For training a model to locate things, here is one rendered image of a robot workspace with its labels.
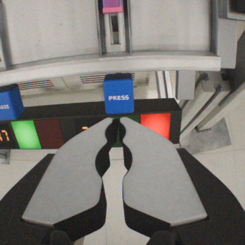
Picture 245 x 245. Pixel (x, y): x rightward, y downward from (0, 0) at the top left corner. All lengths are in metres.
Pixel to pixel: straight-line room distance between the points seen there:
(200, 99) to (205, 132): 0.66
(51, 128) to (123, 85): 0.09
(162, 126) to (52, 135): 0.11
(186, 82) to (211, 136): 0.73
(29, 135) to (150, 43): 0.16
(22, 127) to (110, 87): 0.11
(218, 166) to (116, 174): 0.45
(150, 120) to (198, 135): 0.72
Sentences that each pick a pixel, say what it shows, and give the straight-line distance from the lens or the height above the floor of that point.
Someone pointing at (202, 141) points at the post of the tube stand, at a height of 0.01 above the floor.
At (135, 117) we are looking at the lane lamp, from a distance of 0.19.
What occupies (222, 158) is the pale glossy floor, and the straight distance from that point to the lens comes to 0.95.
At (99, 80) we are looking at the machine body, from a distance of 0.83.
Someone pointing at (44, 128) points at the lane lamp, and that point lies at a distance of 0.22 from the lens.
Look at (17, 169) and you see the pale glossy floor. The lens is 1.01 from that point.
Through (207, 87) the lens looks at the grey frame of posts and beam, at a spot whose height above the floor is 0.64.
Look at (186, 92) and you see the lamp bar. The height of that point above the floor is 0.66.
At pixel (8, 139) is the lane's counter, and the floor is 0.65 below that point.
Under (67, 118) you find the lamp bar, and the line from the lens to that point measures 0.20.
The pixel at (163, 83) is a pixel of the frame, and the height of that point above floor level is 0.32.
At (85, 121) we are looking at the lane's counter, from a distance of 0.20.
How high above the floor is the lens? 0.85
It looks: 73 degrees down
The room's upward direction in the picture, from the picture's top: 8 degrees counter-clockwise
